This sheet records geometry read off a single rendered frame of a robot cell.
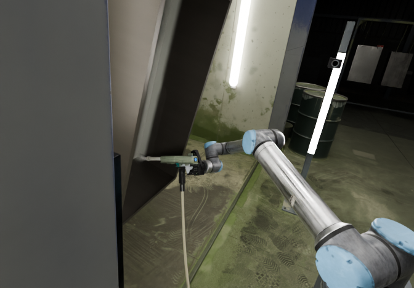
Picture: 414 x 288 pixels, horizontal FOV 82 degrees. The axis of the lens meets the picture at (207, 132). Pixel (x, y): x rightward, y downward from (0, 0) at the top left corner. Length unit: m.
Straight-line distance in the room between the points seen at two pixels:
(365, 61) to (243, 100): 5.15
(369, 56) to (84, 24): 7.66
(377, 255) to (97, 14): 0.91
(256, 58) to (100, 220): 2.77
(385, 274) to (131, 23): 1.10
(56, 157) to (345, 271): 0.80
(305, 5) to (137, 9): 2.24
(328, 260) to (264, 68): 2.37
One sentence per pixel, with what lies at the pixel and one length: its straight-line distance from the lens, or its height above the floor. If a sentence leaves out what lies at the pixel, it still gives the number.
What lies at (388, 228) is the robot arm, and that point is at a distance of 1.04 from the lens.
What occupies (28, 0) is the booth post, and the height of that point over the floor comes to 1.44.
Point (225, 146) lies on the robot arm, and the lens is 1.69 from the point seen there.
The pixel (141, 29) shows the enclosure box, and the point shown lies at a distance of 0.90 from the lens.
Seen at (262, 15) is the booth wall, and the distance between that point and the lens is 2.98.
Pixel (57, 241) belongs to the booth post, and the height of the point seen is 1.22.
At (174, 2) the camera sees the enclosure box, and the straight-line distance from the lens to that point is 1.54.
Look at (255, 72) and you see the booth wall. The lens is 2.98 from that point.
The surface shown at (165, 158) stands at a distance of 1.55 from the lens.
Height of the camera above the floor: 1.43
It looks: 22 degrees down
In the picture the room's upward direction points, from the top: 7 degrees clockwise
